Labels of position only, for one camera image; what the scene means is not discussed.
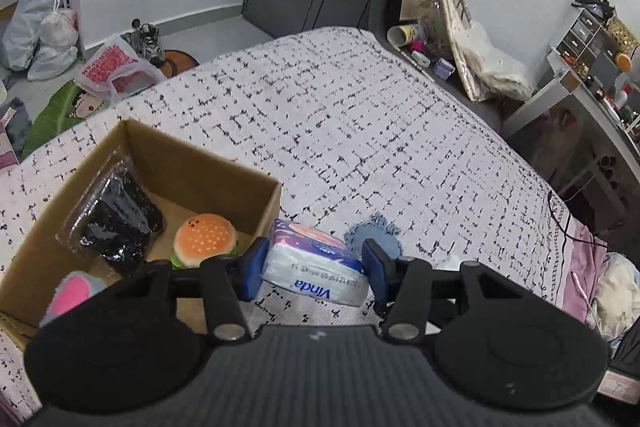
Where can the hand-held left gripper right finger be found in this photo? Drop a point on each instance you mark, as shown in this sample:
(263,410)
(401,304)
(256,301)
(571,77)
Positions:
(375,274)

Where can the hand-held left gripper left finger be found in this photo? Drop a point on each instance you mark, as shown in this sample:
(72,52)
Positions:
(252,269)

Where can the blue plush toy with hamburger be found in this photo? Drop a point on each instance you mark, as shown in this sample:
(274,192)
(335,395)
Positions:
(205,239)

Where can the purple tissue pack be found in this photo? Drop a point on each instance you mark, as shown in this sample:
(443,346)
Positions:
(310,264)

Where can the brown cardboard box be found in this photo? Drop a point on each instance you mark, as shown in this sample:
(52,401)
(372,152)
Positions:
(200,172)

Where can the black item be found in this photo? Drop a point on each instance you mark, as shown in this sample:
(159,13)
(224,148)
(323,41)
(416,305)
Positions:
(122,219)

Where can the round blue denim pad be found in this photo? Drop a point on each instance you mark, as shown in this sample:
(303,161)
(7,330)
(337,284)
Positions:
(372,229)

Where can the small white plastic packet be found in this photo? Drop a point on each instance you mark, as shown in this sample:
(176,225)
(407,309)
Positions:
(450,263)

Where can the white black-patterned bedspread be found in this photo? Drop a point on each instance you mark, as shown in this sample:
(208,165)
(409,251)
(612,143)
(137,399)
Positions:
(325,132)

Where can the pink bed sheet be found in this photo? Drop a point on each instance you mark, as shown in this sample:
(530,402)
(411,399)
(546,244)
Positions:
(582,267)

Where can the small lavender box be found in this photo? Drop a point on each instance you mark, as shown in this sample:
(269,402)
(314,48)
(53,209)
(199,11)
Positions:
(443,68)

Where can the small white case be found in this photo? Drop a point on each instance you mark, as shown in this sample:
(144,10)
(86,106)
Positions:
(420,59)

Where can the cream tote bag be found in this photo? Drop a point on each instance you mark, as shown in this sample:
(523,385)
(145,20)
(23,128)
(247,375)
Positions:
(485,62)

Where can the paper cup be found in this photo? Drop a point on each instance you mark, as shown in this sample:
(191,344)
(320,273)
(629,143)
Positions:
(402,35)

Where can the pale floral quilt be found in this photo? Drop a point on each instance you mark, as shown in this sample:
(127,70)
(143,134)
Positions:
(617,292)

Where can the red printed plastic bag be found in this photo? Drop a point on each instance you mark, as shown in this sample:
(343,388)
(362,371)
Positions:
(112,69)

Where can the green cartoon floor mat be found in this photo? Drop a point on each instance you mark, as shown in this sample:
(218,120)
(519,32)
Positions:
(55,117)

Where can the pair of dark shoes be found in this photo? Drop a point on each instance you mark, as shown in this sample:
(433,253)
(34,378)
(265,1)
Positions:
(145,42)

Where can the white desk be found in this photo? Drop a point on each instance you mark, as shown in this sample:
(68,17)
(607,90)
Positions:
(575,107)

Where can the pink cartoon cushion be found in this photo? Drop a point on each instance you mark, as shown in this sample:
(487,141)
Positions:
(7,154)

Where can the clear jar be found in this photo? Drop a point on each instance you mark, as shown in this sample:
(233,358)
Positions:
(430,7)

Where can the grey cloth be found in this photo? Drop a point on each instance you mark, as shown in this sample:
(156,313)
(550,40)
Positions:
(15,122)

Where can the white plastic bag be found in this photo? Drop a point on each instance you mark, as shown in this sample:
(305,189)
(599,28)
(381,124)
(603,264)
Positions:
(55,47)

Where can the white bottle with red cap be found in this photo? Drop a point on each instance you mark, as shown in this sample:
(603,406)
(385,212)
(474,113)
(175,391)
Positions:
(622,98)

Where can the grey drawer organizer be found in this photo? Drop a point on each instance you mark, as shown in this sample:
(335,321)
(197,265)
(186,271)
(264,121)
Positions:
(582,34)

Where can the small orange plush ball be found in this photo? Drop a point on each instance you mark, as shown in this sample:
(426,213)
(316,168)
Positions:
(623,61)

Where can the grey plastic bag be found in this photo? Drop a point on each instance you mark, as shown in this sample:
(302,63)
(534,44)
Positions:
(27,27)

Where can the woven basket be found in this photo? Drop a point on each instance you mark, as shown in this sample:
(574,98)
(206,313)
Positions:
(623,33)

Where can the black toy model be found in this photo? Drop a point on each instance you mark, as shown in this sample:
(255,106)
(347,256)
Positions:
(595,1)

